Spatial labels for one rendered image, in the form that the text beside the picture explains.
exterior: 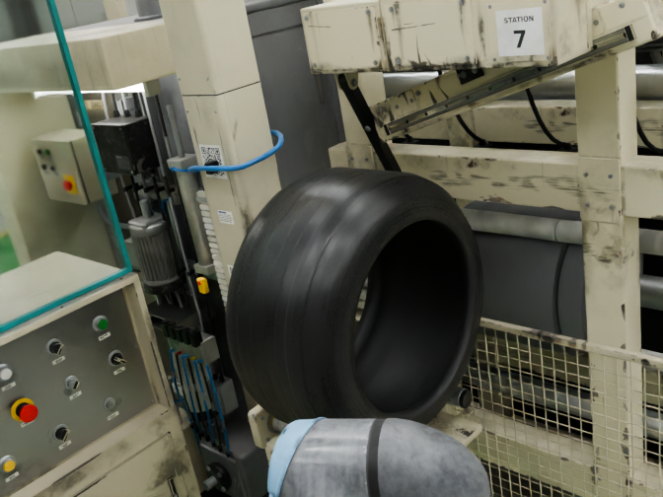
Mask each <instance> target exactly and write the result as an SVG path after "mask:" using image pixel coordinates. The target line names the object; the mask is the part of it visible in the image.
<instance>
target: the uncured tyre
mask: <svg viewBox="0 0 663 497"><path fill-rule="evenodd" d="M367 276H368V284H367V294H366V300H365V305H364V309H363V312H362V315H361V318H360V321H359V324H358V326H357V327H356V329H355V332H354V323H355V316H356V311H357V306H358V302H359V298H360V295H361V291H362V288H363V286H364V283H365V280H366V278H367ZM482 299H483V276H482V265H481V259H480V254H479V246H478V243H477V240H476V237H475V235H474V232H473V230H472V228H471V226H470V224H469V222H468V220H467V219H466V217H465V215H464V213H463V212H462V210H461V208H460V207H459V205H458V204H457V202H456V201H455V199H454V198H453V197H452V196H451V195H450V194H449V193H448V192H447V191H446V190H445V189H444V188H443V187H441V186H440V185H438V184H437V183H435V182H433V181H431V180H429V179H426V178H424V177H421V176H418V175H415V174H411V173H405V172H393V171H381V170H369V169H356V168H345V167H336V168H328V169H323V170H320V171H316V172H313V173H310V174H307V175H304V176H302V177H299V178H297V179H295V180H293V181H292V182H290V183H289V184H287V185H286V186H284V187H283V188H282V189H281V190H279V191H278V192H277V193H276V194H275V195H274V196H273V197H272V198H271V199H270V200H269V201H268V202H267V203H266V204H265V206H264V207H263V208H262V209H261V211H260V212H259V213H258V215H257V217H256V218H255V220H254V221H253V223H252V224H251V226H250V228H249V230H248V232H247V234H246V235H245V238H244V240H243V242H242V244H241V246H240V249H239V251H238V254H237V257H236V260H235V263H234V266H233V270H232V274H231V278H230V283H229V288H228V295H227V305H226V329H227V339H228V345H229V350H230V354H231V358H232V361H233V364H234V367H235V370H236V372H237V375H238V377H239V379H240V381H241V383H242V384H243V386H244V388H245V389H246V391H247V392H248V393H249V395H250V396H251V397H252V398H253V399H254V400H255V401H256V402H257V403H258V404H259V405H260V406H261V407H262V408H263V409H264V410H265V411H266V412H267V413H269V414H270V415H271V416H273V417H274V418H276V419H278V420H280V421H282V422H284V423H287V424H290V423H292V422H293V421H296V420H303V419H317V418H319V417H326V418H327V419H387V418H400V419H405V420H411V421H414V422H418V423H421V424H425V425H426V424H428V423H429V422H430V421H431V420H432V419H433V418H434V417H435V416H436V415H437V414H438V413H439V412H440V411H441V410H442V408H443V407H444V406H445V405H446V403H447V402H448V401H449V399H450V398H451V396H452V395H453V393H454V392H455V390H456V388H457V386H458V385H459V383H460V381H461V379H462V377H463V375H464V374H465V372H466V369H467V367H468V365H469V362H470V359H471V357H472V354H473V351H474V348H475V344H476V341H477V337H478V333H479V324H480V318H481V310H482ZM353 332H354V333H353Z"/></svg>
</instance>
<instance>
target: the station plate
mask: <svg viewBox="0 0 663 497"><path fill-rule="evenodd" d="M495 18H496V29H497V41H498V52H499V56H518V55H540V54H545V47H544V31H543V16H542V7H535V8H525V9H514V10H503V11H495Z"/></svg>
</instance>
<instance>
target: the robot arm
mask: <svg viewBox="0 0 663 497"><path fill-rule="evenodd" d="M267 490H268V492H269V497H491V488H490V484H489V480H488V477H487V474H486V471H485V469H484V467H483V465H482V464H481V462H480V461H479V459H478V458H477V457H476V456H475V455H474V454H473V453H472V452H471V451H470V450H469V449H468V448H467V447H466V446H465V445H463V444H462V443H460V442H459V441H457V440H456V439H454V438H453V437H451V436H449V435H447V434H445V433H443V432H441V431H440V430H437V429H435V428H432V427H430V426H427V425H425V424H421V423H418V422H414V421H411V420H405V419H400V418H387V419H327V418H326V417H319V418H317V419H303V420H296V421H293V422H292V423H290V424H289V425H287V426H286V427H285V428H284V430H283V431H282V432H281V434H280V436H279V437H278V439H277V441H276V443H275V446H274V449H273V452H272V455H271V459H270V463H269V469H268V478H267Z"/></svg>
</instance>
